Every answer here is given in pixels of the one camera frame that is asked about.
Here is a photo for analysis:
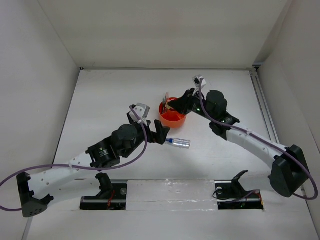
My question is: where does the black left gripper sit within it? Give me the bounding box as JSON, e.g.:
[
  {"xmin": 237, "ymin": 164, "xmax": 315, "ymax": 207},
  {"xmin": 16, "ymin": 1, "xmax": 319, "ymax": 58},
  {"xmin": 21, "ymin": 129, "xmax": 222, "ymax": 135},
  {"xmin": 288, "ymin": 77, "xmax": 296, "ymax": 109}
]
[{"xmin": 122, "ymin": 112, "xmax": 169, "ymax": 159}]

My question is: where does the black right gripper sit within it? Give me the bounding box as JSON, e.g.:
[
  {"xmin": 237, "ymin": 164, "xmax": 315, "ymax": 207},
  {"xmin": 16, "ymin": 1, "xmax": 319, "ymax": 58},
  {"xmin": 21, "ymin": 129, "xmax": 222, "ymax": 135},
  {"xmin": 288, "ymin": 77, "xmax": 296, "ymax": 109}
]
[{"xmin": 167, "ymin": 88, "xmax": 216, "ymax": 122}]

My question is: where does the green pen refill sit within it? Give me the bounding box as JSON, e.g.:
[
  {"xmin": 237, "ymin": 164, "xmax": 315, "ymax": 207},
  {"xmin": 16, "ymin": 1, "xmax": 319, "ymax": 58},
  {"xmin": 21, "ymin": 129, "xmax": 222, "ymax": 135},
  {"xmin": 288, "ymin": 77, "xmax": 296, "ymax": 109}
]
[{"xmin": 161, "ymin": 100, "xmax": 167, "ymax": 114}]

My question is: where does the red pen refill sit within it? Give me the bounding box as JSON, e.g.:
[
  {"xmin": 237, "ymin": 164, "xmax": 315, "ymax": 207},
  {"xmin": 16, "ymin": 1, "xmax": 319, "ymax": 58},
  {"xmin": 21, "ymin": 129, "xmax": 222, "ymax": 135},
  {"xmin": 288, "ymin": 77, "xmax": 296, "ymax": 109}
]
[
  {"xmin": 164, "ymin": 92, "xmax": 170, "ymax": 106},
  {"xmin": 162, "ymin": 93, "xmax": 167, "ymax": 112}
]

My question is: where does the blue cap clear glue bottle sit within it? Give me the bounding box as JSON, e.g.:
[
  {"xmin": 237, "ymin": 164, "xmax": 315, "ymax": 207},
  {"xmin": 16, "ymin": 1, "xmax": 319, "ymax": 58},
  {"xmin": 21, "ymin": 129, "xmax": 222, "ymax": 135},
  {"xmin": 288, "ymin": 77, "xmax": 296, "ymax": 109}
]
[{"xmin": 165, "ymin": 138, "xmax": 191, "ymax": 149}]

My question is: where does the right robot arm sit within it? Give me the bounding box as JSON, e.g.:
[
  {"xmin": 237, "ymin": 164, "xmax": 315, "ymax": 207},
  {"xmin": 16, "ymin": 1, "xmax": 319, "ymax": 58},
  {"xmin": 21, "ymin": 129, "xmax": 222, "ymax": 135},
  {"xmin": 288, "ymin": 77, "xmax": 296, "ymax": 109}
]
[{"xmin": 168, "ymin": 89, "xmax": 316, "ymax": 198}]

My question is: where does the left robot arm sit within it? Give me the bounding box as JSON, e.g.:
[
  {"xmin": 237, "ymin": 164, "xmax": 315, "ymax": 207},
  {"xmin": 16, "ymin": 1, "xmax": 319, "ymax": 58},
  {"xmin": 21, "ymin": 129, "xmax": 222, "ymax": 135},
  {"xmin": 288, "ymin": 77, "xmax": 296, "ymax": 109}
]
[{"xmin": 16, "ymin": 112, "xmax": 170, "ymax": 218}]

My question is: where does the orange round divided organizer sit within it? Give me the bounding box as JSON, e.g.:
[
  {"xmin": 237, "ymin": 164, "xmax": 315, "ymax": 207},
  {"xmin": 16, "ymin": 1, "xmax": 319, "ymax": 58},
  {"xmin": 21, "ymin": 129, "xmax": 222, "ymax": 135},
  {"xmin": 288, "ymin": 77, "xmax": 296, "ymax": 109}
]
[{"xmin": 158, "ymin": 103, "xmax": 187, "ymax": 129}]

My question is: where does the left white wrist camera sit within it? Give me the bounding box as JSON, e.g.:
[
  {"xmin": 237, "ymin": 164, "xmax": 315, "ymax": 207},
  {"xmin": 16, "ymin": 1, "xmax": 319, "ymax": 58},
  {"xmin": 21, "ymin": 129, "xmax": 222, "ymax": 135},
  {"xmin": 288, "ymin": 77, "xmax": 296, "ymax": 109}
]
[{"xmin": 129, "ymin": 103, "xmax": 150, "ymax": 125}]

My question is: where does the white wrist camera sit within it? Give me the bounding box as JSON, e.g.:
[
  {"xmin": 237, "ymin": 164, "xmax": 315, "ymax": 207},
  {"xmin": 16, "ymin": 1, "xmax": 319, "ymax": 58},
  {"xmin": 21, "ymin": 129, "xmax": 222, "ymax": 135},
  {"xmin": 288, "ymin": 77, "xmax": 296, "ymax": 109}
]
[
  {"xmin": 192, "ymin": 74, "xmax": 207, "ymax": 88},
  {"xmin": 129, "ymin": 103, "xmax": 150, "ymax": 125}
]

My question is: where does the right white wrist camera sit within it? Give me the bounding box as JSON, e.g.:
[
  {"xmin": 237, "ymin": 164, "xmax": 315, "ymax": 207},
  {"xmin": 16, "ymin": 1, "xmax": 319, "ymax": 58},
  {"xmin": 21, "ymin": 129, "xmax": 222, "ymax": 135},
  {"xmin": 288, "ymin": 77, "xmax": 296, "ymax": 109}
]
[{"xmin": 192, "ymin": 74, "xmax": 207, "ymax": 88}]

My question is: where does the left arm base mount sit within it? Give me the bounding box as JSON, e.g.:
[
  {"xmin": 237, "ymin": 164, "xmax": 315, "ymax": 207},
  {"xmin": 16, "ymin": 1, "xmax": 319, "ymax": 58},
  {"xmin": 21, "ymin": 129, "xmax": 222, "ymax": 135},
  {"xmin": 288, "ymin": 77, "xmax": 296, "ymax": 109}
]
[{"xmin": 79, "ymin": 173, "xmax": 128, "ymax": 211}]

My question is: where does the aluminium rail right side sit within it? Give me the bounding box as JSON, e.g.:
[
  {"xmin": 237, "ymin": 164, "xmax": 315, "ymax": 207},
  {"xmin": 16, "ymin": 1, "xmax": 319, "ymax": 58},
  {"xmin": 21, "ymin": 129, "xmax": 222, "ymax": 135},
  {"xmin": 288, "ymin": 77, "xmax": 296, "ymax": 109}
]
[{"xmin": 248, "ymin": 65, "xmax": 279, "ymax": 143}]

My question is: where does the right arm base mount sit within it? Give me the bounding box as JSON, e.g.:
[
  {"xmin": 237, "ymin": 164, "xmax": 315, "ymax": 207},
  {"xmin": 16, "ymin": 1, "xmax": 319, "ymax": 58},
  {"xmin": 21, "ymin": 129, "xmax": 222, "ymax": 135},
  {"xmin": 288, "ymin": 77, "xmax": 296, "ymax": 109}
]
[{"xmin": 212, "ymin": 170, "xmax": 264, "ymax": 210}]

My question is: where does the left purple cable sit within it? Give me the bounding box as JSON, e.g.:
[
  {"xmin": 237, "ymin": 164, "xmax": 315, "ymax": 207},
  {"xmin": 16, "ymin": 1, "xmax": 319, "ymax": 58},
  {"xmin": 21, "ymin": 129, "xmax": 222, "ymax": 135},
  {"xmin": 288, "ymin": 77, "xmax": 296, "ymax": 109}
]
[{"xmin": 0, "ymin": 105, "xmax": 149, "ymax": 213}]

